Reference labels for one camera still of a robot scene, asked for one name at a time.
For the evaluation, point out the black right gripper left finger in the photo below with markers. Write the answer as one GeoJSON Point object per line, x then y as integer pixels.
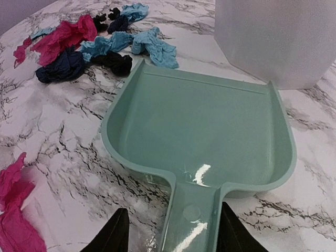
{"type": "Point", "coordinates": [114, 236]}

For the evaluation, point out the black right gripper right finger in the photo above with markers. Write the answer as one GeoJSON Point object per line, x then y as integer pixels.
{"type": "Point", "coordinates": [235, 237]}

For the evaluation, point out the large pink paper scrap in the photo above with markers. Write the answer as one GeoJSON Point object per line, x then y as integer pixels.
{"type": "Point", "coordinates": [17, 233]}

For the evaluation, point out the green plastic dustpan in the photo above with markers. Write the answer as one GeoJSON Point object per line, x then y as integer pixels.
{"type": "Point", "coordinates": [206, 137]}

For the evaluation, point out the navy blue paper scrap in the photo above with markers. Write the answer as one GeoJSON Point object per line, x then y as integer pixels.
{"type": "Point", "coordinates": [68, 66]}

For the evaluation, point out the blue twisted paper scrap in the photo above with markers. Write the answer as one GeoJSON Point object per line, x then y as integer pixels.
{"type": "Point", "coordinates": [161, 53]}

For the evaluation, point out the translucent white waste bin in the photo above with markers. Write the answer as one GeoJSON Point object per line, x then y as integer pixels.
{"type": "Point", "coordinates": [289, 43]}

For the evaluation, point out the small navy paper scrap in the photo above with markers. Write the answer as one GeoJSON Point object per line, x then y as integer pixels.
{"type": "Point", "coordinates": [119, 24]}

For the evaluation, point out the light blue paper scrap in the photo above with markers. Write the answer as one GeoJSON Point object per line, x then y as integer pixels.
{"type": "Point", "coordinates": [134, 12]}

